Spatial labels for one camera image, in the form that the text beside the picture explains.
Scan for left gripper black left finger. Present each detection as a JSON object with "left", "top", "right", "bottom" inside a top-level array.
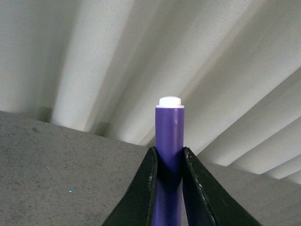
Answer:
[{"left": 103, "top": 147, "right": 158, "bottom": 226}]

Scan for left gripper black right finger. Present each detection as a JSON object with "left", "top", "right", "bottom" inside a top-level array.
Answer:
[{"left": 182, "top": 147, "right": 261, "bottom": 226}]

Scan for purple highlighter pen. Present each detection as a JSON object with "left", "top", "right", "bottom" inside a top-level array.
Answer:
[{"left": 152, "top": 96, "right": 184, "bottom": 226}]

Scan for white pleated curtain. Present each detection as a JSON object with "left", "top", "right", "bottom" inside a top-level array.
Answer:
[{"left": 0, "top": 0, "right": 301, "bottom": 183}]

